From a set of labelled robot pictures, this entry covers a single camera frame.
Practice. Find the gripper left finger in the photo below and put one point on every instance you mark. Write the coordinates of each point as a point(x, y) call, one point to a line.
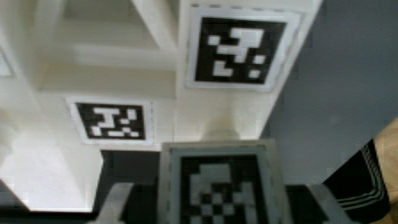
point(114, 204)

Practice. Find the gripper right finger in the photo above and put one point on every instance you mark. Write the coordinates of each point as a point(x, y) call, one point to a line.
point(329, 205)

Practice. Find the white tagged cube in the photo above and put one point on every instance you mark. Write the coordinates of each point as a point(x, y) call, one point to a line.
point(220, 184)

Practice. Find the white chair part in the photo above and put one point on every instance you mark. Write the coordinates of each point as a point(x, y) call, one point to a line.
point(132, 72)

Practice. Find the black striped object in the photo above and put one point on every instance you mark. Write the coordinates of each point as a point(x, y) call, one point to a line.
point(357, 187)

